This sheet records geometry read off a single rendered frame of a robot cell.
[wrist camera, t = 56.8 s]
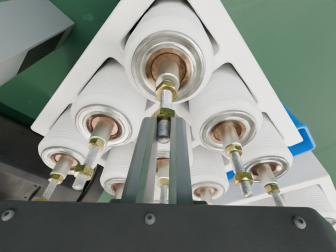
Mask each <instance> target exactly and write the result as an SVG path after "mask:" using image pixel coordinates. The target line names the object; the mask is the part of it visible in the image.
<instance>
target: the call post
mask: <svg viewBox="0 0 336 252"><path fill-rule="evenodd" d="M74 25H75V23H74V22H73V21H72V20H71V19H70V18H68V17H67V16H66V15H65V14H64V13H63V12H62V11H61V10H60V9H58V8H57V7H56V6H55V5H54V4H53V3H52V2H51V1H49V0H8V1H3V2H0V86H2V85H3V84H5V83H6V82H8V81H9V80H11V79H12V78H14V77H15V76H17V75H18V74H20V73H21V72H23V71H24V70H26V69H27V68H29V67H30V66H32V65H33V64H35V63H37V62H38V61H40V60H41V59H43V58H44V57H46V56H47V55H49V54H50V53H52V52H53V51H55V50H56V49H58V48H59V47H61V46H62V45H63V43H64V41H65V40H66V38H67V36H68V35H69V33H70V31H71V30H72V28H73V26H74Z"/></svg>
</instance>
